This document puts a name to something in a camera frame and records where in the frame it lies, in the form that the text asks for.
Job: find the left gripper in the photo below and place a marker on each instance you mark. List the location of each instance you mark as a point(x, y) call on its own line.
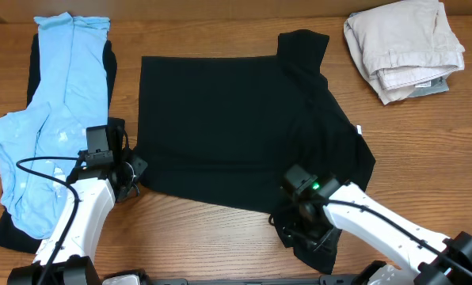
point(138, 164)

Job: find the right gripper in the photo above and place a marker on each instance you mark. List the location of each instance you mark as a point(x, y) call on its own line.
point(295, 228)

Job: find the black t-shirt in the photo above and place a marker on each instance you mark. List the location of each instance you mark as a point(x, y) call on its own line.
point(225, 131)

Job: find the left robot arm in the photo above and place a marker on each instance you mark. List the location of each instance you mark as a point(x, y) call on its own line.
point(106, 173)

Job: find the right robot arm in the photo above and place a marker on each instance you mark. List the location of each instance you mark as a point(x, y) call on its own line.
point(417, 255)

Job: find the light blue shirt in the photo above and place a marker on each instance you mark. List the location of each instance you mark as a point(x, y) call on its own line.
point(42, 141)

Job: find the black garment under pile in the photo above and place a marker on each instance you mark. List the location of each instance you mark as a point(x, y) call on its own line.
point(11, 237)

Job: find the folded grey garment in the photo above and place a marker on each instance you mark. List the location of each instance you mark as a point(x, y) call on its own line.
point(436, 85)

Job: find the folded beige trousers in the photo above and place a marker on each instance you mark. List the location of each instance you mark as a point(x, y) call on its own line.
point(399, 45)

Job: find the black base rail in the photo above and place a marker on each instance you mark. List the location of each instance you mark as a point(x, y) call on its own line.
point(139, 277)

